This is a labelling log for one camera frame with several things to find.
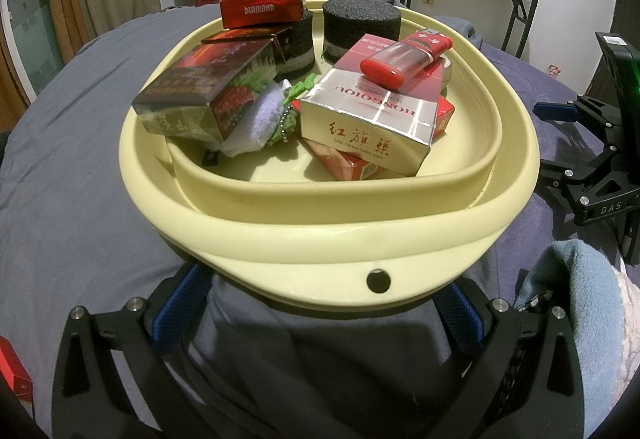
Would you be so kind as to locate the yellow oval plastic tray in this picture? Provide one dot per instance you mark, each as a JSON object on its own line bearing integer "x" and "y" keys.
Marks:
{"x": 348, "y": 246}

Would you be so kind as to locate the dark red Huangshan cigarette box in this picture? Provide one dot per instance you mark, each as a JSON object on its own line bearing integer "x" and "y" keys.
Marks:
{"x": 205, "y": 94}

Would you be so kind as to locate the small round metal tin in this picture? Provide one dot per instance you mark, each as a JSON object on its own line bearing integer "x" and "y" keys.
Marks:
{"x": 446, "y": 70}

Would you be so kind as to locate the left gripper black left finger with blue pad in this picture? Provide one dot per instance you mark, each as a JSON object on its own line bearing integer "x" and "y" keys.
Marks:
{"x": 89, "y": 399}

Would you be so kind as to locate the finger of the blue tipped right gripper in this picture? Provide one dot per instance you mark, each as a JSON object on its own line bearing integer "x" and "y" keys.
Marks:
{"x": 593, "y": 114}

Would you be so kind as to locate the small red lighter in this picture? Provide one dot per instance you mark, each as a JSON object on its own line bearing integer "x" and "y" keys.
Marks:
{"x": 394, "y": 66}

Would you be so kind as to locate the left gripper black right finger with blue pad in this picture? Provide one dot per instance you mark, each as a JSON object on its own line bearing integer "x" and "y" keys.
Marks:
{"x": 520, "y": 374}

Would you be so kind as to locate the dark blue table cloth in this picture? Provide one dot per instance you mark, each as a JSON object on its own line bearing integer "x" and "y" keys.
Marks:
{"x": 546, "y": 217}

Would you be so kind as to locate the red and silver cigarette carton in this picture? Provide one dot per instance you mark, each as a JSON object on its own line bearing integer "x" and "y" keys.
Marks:
{"x": 393, "y": 130}

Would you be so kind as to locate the grey blanket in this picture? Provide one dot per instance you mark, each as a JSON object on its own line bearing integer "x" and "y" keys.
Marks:
{"x": 71, "y": 236}

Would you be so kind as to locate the shiny red gift pack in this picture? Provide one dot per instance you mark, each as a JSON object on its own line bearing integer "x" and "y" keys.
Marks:
{"x": 289, "y": 118}

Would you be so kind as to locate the black foam cylinder stack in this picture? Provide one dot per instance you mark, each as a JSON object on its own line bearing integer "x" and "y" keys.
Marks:
{"x": 344, "y": 23}

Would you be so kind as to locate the white fluffy pom-pom ball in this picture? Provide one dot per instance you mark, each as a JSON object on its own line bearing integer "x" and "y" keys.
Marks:
{"x": 257, "y": 125}

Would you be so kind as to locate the light blue trouser knee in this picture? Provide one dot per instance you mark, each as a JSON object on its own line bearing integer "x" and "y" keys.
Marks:
{"x": 603, "y": 306}

